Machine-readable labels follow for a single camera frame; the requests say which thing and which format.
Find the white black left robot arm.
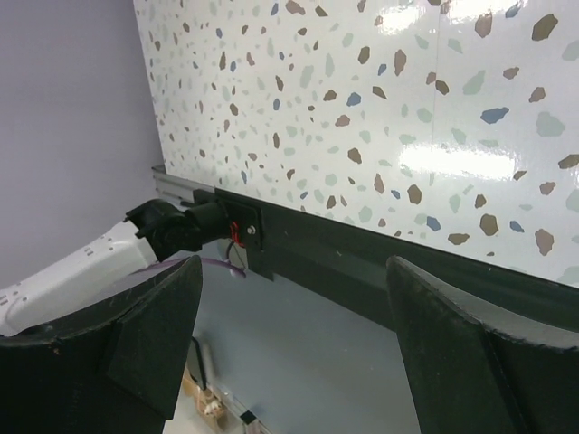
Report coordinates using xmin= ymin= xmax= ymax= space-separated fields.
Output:
xmin=1 ymin=199 xmax=231 ymax=337

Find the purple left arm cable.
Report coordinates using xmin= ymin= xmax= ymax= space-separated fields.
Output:
xmin=135 ymin=258 xmax=248 ymax=280

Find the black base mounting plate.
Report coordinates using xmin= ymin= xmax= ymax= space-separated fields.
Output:
xmin=193 ymin=189 xmax=578 ymax=331

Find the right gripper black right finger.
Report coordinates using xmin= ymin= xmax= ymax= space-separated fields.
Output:
xmin=386 ymin=257 xmax=578 ymax=433

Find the aluminium frame rail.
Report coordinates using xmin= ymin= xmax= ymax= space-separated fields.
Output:
xmin=152 ymin=165 xmax=215 ymax=208

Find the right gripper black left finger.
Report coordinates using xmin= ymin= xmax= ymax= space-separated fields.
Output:
xmin=1 ymin=256 xmax=203 ymax=433

